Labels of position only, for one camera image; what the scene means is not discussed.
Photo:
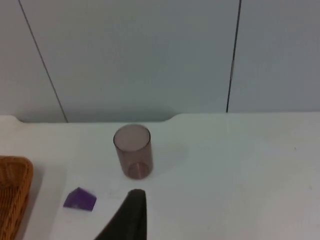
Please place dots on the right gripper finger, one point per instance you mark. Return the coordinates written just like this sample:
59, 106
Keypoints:
131, 220

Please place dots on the purple triangular block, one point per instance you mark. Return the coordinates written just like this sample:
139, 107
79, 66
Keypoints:
80, 200

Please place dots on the brown wicker basket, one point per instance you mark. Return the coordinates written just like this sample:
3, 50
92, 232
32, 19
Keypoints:
11, 190

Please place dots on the clear cup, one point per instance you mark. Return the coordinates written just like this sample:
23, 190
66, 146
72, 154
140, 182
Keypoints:
135, 155

